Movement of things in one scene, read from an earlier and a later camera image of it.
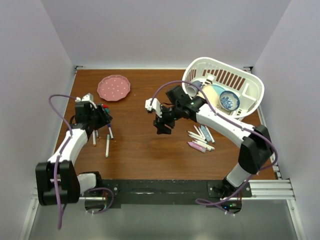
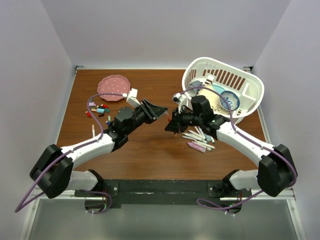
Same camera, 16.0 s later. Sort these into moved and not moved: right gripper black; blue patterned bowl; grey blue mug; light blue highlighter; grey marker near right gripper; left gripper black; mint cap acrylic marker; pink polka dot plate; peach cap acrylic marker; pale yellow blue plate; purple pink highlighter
Moved: left gripper black; right gripper black; mint cap acrylic marker; peach cap acrylic marker
Not moved: grey marker near right gripper; purple pink highlighter; pink polka dot plate; pale yellow blue plate; light blue highlighter; blue patterned bowl; grey blue mug
